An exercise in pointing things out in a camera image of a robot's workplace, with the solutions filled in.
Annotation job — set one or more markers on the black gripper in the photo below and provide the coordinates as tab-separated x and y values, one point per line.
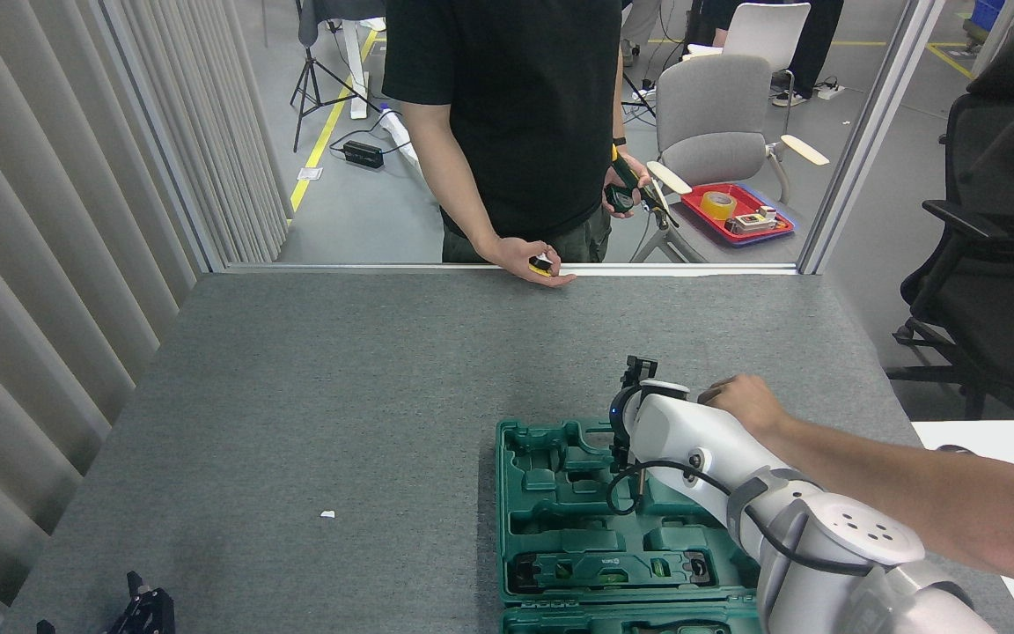
619	436

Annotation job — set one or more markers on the small yellow black tape measure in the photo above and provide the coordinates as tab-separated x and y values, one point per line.
542	266

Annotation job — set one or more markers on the green yellow screwdriver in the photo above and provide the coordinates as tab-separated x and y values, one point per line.
661	207

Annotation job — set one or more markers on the green plastic tool case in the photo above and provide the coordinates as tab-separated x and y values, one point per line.
560	519

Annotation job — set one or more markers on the dark green tape measure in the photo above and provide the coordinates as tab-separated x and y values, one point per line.
620	198

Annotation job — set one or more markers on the person's right forearm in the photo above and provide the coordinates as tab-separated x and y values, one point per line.
452	176

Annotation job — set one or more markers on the person's bare forearm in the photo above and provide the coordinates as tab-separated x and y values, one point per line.
929	493

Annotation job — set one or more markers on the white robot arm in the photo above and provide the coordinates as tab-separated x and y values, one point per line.
701	449

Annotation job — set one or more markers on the yellow tape roll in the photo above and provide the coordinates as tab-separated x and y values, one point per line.
718	207

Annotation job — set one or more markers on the person's bare hand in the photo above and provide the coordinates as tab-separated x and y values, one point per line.
749	405

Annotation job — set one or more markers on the person's right hand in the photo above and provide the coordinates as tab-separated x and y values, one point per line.
520	255

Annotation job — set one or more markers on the person's left hand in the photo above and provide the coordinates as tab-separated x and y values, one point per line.
633	174

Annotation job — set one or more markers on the red tray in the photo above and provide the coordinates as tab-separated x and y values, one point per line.
767	236

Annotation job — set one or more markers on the small white box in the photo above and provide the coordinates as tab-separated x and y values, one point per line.
752	222

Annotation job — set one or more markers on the grey chair with cream armrests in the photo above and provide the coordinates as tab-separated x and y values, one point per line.
709	114

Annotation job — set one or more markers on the person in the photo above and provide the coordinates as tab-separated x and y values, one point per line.
824	35
516	106
641	22

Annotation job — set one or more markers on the white power strip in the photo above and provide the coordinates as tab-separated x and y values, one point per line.
828	90

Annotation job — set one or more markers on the black power adapter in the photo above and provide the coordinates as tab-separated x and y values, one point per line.
363	154

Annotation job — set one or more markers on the white chair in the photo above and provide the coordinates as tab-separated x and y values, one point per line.
767	31

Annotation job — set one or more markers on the white desk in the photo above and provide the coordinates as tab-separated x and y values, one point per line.
1000	436

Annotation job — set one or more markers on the black office chair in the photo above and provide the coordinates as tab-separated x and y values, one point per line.
1009	291

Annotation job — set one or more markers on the black tripod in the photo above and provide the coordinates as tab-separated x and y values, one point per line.
312	75

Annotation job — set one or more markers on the blue bin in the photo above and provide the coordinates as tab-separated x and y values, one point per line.
987	16

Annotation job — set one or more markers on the silver frame post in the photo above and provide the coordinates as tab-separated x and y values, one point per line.
868	141

